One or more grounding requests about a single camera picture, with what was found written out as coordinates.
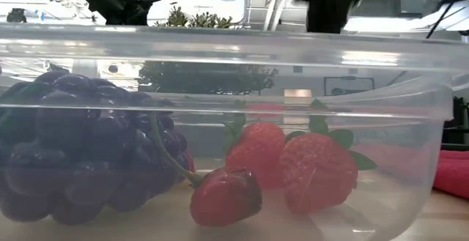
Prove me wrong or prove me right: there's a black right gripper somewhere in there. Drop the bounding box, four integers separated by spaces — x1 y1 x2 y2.
291 0 377 35

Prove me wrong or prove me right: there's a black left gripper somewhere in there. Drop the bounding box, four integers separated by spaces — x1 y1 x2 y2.
120 0 165 26

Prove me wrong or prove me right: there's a purple toy grape bunch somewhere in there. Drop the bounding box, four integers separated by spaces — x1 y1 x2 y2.
0 70 192 226

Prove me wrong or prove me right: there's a small leafy toy strawberry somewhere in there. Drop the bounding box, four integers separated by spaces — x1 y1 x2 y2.
280 97 378 215

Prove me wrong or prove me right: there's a red toy cherry with stem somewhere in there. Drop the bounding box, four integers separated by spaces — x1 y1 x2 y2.
148 111 263 228

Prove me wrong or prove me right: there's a clear plastic tupperware container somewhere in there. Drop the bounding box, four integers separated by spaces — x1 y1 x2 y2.
0 23 469 241

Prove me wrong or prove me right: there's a black framed board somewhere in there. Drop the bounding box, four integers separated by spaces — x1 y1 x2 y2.
323 75 376 97

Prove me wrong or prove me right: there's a large red toy strawberry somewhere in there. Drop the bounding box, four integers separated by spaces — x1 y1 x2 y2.
224 103 287 191

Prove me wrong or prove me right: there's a red folded cloth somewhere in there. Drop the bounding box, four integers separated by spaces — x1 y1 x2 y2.
351 141 469 201

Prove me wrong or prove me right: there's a right arm loop cable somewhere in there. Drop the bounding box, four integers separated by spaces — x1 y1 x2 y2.
424 0 469 40

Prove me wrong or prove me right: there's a black metal table frame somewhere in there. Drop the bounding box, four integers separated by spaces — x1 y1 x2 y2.
441 96 469 150

